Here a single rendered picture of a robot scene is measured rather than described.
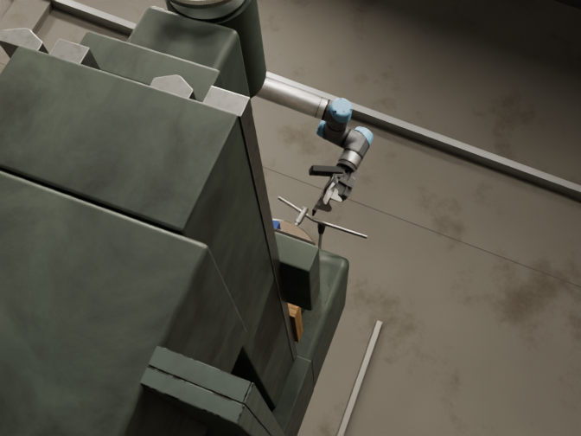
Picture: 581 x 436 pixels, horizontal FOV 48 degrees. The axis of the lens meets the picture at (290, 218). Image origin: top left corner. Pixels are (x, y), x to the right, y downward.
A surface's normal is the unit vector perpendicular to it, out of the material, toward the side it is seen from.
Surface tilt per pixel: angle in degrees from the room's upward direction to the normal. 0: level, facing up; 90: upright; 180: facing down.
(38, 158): 90
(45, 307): 90
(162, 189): 90
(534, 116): 90
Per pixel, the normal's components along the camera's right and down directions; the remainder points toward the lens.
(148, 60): -0.04, -0.39
